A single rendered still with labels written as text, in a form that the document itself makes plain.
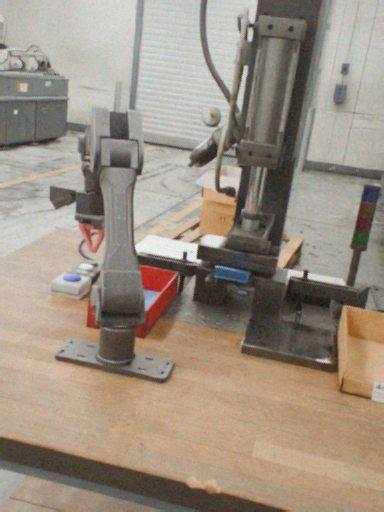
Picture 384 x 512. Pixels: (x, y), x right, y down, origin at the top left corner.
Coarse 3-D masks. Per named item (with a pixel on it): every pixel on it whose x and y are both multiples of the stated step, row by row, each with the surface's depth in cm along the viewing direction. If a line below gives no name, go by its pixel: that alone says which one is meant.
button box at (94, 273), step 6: (84, 240) 168; (78, 246) 161; (90, 258) 153; (78, 264) 141; (72, 270) 137; (78, 270) 137; (84, 270) 137; (90, 270) 138; (96, 270) 139; (90, 276) 135; (96, 276) 137; (96, 282) 138
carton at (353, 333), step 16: (352, 320) 125; (368, 320) 124; (352, 336) 126; (368, 336) 125; (352, 352) 119; (368, 352) 120; (352, 368) 112; (368, 368) 113; (352, 384) 103; (368, 384) 102
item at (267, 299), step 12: (204, 276) 133; (204, 288) 134; (216, 288) 133; (264, 288) 131; (276, 288) 130; (192, 300) 136; (204, 300) 135; (216, 300) 134; (252, 300) 132; (264, 300) 132; (276, 300) 131; (252, 312) 133; (264, 312) 132; (276, 312) 132
